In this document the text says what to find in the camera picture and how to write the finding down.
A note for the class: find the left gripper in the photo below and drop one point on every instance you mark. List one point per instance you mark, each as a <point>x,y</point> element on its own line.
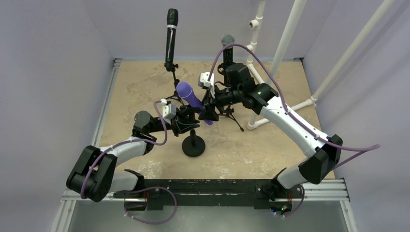
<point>181,123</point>

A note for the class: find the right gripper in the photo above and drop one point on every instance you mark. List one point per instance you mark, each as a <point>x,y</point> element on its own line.
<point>210,104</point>

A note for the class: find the black round-base mic stand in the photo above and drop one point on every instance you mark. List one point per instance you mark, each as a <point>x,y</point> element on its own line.
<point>193,145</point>

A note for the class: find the purple microphone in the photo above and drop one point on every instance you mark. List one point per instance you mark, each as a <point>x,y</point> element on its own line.
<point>185,91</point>

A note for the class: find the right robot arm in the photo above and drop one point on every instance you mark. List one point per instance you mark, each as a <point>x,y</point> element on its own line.
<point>321,156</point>

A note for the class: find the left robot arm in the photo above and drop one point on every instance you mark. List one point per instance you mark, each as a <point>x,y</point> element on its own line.
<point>93,175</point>

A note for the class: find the black tripod stand left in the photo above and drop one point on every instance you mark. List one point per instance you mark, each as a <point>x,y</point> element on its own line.
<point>174,86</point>

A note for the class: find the black microphone silver grille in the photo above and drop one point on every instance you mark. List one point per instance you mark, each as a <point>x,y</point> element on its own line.
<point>227,39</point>

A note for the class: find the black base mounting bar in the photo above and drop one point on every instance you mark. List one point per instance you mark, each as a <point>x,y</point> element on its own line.
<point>255,193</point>

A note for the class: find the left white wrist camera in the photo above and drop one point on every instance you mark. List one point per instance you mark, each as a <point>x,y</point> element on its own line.
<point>168,110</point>

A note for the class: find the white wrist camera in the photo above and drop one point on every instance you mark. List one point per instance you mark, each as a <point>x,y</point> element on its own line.
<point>168,110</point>
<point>207,81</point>

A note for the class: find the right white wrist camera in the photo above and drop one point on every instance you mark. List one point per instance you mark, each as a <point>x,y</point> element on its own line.
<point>207,81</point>

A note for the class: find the black tripod stand shock mount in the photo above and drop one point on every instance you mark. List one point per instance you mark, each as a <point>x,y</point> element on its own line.
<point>227,111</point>

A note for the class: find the black wireless microphone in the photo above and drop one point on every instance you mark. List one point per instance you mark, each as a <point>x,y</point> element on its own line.
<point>172,22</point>

